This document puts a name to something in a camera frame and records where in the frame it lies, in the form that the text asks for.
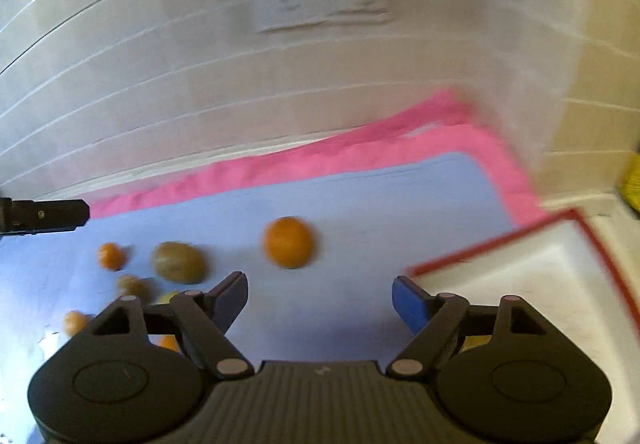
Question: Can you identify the light blue mat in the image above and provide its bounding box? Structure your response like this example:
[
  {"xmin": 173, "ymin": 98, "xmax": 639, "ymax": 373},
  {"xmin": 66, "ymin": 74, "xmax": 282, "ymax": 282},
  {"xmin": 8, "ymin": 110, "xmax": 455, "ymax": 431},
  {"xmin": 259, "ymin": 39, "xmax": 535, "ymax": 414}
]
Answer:
[{"xmin": 0, "ymin": 152, "xmax": 519, "ymax": 444}]

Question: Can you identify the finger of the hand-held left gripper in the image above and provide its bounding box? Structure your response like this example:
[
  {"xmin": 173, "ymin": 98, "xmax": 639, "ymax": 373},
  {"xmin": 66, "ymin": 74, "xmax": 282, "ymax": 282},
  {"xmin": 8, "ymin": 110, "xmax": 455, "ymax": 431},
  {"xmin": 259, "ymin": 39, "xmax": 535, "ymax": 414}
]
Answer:
[{"xmin": 0, "ymin": 197, "xmax": 91, "ymax": 237}]

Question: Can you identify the pink cloth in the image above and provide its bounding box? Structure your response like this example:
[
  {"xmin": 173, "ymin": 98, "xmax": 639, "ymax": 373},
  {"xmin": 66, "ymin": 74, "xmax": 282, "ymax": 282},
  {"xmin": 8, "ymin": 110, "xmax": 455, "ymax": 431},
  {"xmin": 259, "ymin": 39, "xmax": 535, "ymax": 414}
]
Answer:
[{"xmin": 89, "ymin": 90, "xmax": 550, "ymax": 227}]

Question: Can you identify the green kiwi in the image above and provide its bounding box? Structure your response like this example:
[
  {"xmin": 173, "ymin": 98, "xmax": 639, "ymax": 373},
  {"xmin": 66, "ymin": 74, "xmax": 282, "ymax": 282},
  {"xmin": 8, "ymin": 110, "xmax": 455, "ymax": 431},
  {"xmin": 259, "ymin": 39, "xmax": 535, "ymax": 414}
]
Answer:
[{"xmin": 152, "ymin": 241, "xmax": 206, "ymax": 284}]

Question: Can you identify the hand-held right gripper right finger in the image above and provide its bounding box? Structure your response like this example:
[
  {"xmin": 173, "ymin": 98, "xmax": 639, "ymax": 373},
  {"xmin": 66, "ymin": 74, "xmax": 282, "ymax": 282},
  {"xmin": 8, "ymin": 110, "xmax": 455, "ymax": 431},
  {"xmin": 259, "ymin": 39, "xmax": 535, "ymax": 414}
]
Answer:
[{"xmin": 386, "ymin": 275, "xmax": 549, "ymax": 379}]

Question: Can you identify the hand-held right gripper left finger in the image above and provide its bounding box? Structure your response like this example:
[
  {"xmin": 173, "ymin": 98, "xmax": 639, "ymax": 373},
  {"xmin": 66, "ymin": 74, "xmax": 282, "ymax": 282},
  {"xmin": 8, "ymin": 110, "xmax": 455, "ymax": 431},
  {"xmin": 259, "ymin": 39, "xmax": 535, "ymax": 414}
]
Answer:
[{"xmin": 90, "ymin": 271, "xmax": 254, "ymax": 381}]

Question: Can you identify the small brown fruit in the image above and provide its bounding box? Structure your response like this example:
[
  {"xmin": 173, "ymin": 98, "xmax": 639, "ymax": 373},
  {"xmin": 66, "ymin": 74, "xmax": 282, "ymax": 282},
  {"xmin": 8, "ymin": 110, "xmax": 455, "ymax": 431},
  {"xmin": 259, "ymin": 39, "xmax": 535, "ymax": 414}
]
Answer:
[{"xmin": 116, "ymin": 275, "xmax": 152, "ymax": 303}]

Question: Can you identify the yellow object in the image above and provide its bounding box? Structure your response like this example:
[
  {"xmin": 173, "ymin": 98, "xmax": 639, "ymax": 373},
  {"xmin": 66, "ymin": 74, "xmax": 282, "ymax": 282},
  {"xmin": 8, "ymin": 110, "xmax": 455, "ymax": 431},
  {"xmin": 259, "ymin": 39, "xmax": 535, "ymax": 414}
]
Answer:
[{"xmin": 618, "ymin": 144, "xmax": 640, "ymax": 213}]

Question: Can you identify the white tray with red rim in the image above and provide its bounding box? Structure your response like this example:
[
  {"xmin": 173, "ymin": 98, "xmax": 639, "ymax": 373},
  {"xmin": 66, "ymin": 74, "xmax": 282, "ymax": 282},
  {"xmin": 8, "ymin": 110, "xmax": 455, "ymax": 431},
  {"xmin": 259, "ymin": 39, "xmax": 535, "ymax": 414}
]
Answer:
[{"xmin": 409, "ymin": 207, "xmax": 640, "ymax": 444}]

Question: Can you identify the large orange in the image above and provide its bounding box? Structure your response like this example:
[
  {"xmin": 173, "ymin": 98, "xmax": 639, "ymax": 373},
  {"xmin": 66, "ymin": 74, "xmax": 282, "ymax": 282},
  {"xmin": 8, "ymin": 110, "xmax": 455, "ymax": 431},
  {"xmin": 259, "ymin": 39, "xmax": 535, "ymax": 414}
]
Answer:
[{"xmin": 263, "ymin": 217, "xmax": 316, "ymax": 269}]

